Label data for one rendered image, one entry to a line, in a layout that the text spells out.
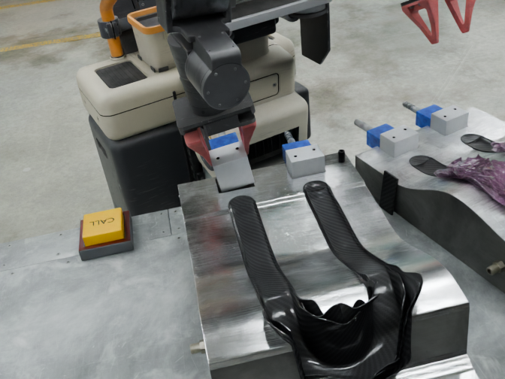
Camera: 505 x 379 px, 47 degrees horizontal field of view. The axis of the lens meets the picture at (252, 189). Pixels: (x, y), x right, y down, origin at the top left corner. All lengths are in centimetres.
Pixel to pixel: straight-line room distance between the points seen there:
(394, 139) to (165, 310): 44
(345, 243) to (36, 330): 43
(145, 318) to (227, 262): 15
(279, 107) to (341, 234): 53
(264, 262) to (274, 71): 58
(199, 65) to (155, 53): 79
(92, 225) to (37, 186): 183
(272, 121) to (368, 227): 51
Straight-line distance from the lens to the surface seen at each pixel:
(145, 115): 143
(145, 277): 86
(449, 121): 101
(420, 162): 95
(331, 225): 77
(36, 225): 250
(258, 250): 75
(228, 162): 80
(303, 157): 84
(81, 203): 254
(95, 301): 85
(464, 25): 107
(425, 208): 86
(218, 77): 64
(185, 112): 77
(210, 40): 66
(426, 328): 61
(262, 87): 123
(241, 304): 61
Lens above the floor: 137
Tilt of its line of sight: 35 degrees down
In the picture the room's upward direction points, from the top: 7 degrees counter-clockwise
